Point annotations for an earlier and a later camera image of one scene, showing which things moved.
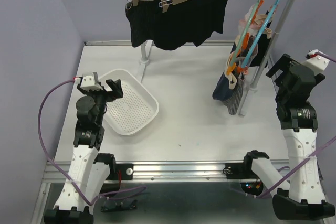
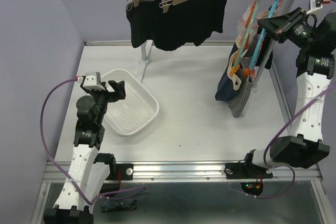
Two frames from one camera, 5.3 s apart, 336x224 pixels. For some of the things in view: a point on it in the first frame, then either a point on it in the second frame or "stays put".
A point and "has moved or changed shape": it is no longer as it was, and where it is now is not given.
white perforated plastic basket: (138, 106) stays put
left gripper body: (101, 97) stays put
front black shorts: (193, 21) stays put
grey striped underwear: (245, 61) → (237, 105)
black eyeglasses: (111, 205) stays put
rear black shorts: (144, 18) stays put
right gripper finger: (282, 64) → (276, 23)
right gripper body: (281, 96) → (299, 32)
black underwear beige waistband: (261, 56) has moved or changed shape
